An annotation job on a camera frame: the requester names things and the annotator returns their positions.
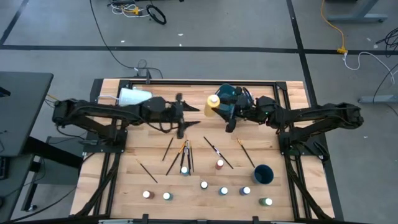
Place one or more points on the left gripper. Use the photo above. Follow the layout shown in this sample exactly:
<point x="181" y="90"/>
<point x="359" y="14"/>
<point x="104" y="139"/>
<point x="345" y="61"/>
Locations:
<point x="179" y="116"/>

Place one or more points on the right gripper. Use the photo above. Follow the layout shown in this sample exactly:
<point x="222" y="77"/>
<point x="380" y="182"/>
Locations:
<point x="231" y="126"/>

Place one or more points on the large yellow paint bottle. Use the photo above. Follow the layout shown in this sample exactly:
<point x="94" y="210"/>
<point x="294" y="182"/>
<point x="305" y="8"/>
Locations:
<point x="211" y="107"/>

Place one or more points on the dark pencil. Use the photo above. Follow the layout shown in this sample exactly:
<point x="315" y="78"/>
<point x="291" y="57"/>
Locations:
<point x="168" y="149"/>

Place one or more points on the black paintbrush white label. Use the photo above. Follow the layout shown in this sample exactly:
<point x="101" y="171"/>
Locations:
<point x="217" y="152"/>

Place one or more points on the small turquoise paint bottle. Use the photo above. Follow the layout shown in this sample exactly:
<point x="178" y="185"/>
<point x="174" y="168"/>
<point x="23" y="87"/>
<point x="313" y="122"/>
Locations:
<point x="184" y="170"/>

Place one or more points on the small red paint bottle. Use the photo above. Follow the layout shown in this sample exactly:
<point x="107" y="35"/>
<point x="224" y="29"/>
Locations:
<point x="219" y="164"/>

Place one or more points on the black paintbrush pale tip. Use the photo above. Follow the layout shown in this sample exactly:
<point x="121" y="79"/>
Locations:
<point x="147" y="172"/>

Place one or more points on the small black paint bottle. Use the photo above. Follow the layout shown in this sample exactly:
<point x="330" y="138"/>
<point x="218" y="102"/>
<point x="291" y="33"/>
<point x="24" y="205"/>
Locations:
<point x="204" y="185"/>

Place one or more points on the small teal-green paint bottle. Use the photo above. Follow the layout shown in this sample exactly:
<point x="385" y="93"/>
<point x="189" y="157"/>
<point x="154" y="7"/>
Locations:
<point x="167" y="196"/>

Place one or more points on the small dark blue paint bottle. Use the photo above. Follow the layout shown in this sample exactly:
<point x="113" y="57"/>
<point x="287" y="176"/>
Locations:
<point x="245" y="190"/>

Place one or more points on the small red-brown paint bottle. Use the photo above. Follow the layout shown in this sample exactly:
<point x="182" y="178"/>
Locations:
<point x="148" y="194"/>

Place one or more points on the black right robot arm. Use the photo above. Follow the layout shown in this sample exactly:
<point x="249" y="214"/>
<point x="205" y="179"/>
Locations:
<point x="311" y="115"/>

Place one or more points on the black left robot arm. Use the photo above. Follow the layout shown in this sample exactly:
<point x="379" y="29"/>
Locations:
<point x="93" y="110"/>

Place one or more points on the grey-teal storage caddy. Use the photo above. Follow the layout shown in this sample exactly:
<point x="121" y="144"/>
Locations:
<point x="224" y="89"/>

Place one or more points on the white spot lamp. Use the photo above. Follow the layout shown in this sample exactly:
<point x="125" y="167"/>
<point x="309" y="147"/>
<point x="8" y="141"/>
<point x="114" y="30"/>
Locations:
<point x="133" y="97"/>

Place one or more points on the dark blue cup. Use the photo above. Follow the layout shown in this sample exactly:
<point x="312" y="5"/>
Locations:
<point x="263" y="174"/>

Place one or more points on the grey desk foot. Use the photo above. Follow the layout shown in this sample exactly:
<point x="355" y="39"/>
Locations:
<point x="377" y="99"/>

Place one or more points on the grey desk leg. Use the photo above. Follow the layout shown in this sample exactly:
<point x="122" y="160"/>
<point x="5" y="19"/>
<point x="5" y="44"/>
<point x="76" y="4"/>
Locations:
<point x="357" y="18"/>

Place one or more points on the dark grey desk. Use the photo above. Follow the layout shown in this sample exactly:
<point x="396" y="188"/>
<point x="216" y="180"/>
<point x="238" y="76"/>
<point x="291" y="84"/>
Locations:
<point x="21" y="112"/>

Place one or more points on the black aluminium rig frame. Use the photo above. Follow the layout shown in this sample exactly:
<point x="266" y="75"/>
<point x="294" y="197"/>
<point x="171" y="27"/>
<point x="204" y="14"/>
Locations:
<point x="202" y="82"/>

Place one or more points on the silver aluminium bracket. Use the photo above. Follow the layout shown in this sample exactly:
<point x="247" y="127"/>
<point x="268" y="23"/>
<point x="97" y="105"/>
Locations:
<point x="115" y="221"/>
<point x="287" y="222"/>

